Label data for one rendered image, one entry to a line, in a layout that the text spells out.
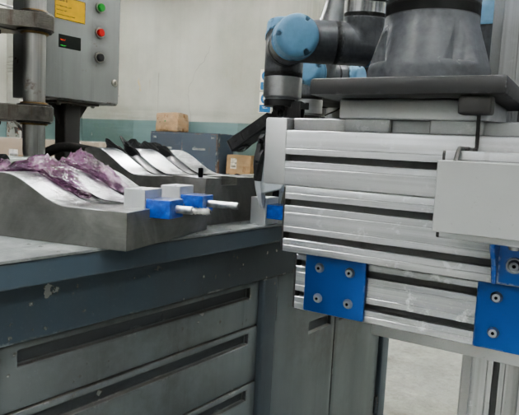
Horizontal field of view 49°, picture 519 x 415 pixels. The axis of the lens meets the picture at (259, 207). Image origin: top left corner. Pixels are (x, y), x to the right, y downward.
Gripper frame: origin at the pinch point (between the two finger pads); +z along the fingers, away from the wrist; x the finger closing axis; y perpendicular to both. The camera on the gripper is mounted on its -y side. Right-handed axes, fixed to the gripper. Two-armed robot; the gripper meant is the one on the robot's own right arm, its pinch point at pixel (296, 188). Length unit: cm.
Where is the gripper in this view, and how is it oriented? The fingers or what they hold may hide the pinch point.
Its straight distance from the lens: 158.2
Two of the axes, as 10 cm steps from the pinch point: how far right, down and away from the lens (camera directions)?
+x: 3.3, -0.8, 9.4
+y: 9.4, 0.8, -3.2
